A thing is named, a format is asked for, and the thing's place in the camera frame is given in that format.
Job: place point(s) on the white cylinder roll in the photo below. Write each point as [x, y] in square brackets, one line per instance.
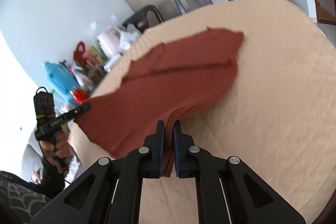
[112, 62]

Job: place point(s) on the blue thermos jug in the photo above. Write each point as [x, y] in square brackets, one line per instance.
[62, 80]

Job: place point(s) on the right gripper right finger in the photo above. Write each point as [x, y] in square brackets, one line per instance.
[228, 190]

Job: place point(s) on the red gift bag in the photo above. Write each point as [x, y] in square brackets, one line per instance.
[79, 52]

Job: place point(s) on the pink electric kettle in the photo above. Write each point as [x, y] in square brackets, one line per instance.
[110, 41]

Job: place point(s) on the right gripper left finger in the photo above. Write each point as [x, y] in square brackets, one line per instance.
[109, 191]

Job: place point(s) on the white tissue pack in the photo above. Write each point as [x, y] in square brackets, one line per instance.
[127, 39]

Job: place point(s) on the dark chair far left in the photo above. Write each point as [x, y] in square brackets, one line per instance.
[139, 18]

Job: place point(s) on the red small container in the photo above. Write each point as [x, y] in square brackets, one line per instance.
[79, 95]

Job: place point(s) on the left hand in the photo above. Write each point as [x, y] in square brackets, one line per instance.
[61, 148]

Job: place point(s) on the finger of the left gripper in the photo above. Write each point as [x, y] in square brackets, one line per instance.
[71, 115]

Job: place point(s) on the rust red knit sweater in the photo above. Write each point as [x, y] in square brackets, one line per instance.
[171, 82]

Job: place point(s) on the beige quilted table cover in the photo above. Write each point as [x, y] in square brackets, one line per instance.
[279, 117]

